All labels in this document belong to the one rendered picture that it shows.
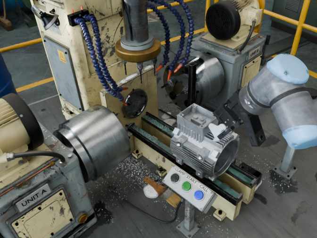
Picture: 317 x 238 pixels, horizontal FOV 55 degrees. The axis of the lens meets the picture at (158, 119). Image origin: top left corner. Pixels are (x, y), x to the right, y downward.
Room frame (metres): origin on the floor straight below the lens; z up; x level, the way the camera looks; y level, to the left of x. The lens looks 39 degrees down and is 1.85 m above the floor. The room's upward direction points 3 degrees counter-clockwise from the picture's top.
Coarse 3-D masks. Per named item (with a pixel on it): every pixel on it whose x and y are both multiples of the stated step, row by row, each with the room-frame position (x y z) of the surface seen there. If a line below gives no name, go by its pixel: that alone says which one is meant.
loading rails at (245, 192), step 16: (128, 128) 1.08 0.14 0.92; (144, 128) 1.15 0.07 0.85; (160, 128) 1.07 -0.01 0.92; (144, 144) 1.00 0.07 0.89; (160, 144) 0.96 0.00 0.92; (160, 160) 0.93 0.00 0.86; (192, 176) 0.79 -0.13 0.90; (224, 176) 0.80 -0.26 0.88; (240, 176) 0.77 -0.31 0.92; (224, 192) 0.69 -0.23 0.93; (240, 192) 0.74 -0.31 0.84; (224, 208) 0.68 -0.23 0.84
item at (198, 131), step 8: (192, 104) 0.94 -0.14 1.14; (184, 112) 0.91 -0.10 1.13; (192, 112) 0.93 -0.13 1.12; (200, 112) 0.92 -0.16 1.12; (208, 112) 0.90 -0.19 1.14; (184, 120) 0.86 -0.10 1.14; (192, 120) 0.87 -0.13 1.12; (200, 120) 0.86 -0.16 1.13; (208, 120) 0.88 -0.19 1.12; (216, 120) 0.86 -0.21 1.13; (184, 128) 0.86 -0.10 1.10; (192, 128) 0.83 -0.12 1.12; (200, 128) 0.80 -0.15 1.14; (208, 128) 0.82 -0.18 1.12; (192, 136) 0.83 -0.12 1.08; (200, 136) 0.80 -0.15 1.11
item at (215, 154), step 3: (174, 129) 0.87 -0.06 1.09; (177, 129) 0.86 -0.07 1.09; (174, 132) 0.86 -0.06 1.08; (177, 132) 0.85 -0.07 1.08; (180, 132) 0.86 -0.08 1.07; (177, 135) 0.85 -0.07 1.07; (234, 135) 0.82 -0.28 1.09; (237, 135) 0.82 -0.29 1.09; (237, 138) 0.82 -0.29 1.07; (213, 150) 0.74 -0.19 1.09; (216, 150) 0.75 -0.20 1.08; (213, 153) 0.74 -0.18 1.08; (216, 153) 0.73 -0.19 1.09; (219, 153) 0.74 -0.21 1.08; (213, 156) 0.73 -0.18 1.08; (216, 156) 0.73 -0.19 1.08; (234, 159) 0.82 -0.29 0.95; (213, 177) 0.73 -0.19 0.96; (216, 177) 0.74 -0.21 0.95; (213, 180) 0.72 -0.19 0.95
